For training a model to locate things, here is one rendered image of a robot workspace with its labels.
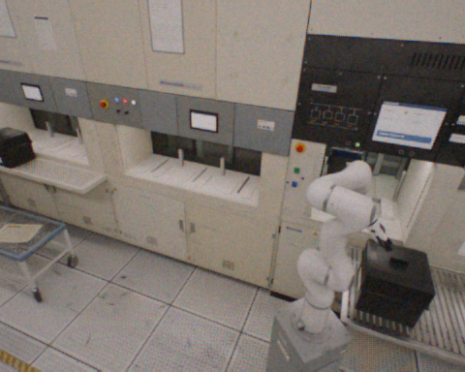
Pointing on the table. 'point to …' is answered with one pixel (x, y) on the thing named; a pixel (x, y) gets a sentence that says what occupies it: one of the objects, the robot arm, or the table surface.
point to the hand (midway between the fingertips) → (387, 244)
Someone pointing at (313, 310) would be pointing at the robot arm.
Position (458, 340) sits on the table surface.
